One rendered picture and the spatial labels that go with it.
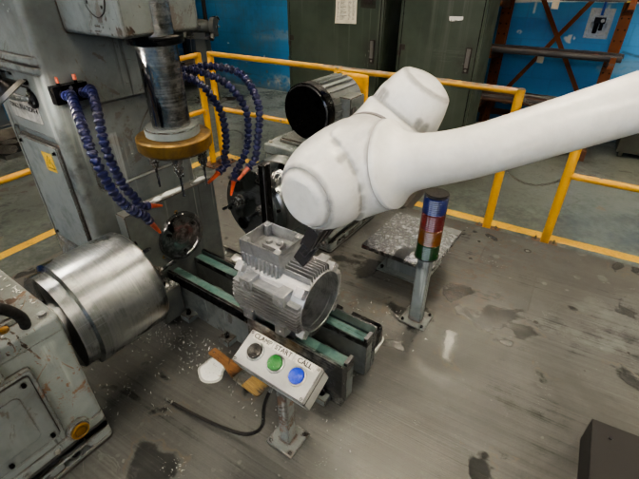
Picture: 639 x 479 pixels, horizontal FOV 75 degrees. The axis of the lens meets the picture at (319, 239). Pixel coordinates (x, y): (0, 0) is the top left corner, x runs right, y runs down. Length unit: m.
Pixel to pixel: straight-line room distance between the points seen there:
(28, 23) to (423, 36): 3.26
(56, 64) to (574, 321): 1.51
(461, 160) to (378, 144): 0.08
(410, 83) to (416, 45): 3.43
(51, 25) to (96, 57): 0.11
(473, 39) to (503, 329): 2.88
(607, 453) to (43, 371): 1.08
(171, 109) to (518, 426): 1.07
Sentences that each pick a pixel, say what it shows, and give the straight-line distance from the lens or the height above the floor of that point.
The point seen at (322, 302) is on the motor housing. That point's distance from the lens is 1.08.
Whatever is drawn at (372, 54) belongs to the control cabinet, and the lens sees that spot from 4.14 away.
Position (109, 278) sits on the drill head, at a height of 1.13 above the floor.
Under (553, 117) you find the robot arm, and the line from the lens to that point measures 0.47.
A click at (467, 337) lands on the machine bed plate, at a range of 1.28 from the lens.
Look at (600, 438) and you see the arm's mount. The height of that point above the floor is 0.88.
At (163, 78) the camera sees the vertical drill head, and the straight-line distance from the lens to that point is 1.05.
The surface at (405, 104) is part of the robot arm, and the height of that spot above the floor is 1.53.
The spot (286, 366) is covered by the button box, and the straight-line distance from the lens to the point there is 0.80.
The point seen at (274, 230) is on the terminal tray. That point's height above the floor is 1.13.
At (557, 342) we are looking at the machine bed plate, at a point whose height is 0.80.
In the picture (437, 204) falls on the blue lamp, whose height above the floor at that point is 1.20.
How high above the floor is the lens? 1.68
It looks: 33 degrees down
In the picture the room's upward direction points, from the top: straight up
